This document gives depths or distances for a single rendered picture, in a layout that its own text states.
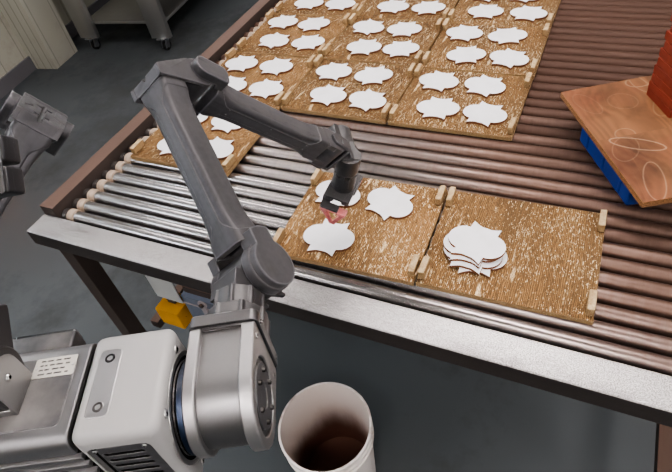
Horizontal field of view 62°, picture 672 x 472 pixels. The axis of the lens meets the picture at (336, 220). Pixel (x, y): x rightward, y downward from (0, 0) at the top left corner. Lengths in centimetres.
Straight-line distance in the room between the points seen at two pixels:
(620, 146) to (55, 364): 141
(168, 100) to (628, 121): 127
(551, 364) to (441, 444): 97
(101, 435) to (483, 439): 174
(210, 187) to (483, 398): 167
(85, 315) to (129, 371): 234
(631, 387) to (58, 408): 107
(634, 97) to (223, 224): 135
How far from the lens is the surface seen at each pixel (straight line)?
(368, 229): 155
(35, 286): 333
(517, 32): 238
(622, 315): 144
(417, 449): 222
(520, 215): 158
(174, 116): 92
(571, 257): 150
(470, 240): 146
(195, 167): 87
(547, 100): 203
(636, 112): 180
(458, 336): 135
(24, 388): 74
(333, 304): 143
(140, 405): 66
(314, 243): 153
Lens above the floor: 205
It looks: 44 degrees down
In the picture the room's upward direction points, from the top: 12 degrees counter-clockwise
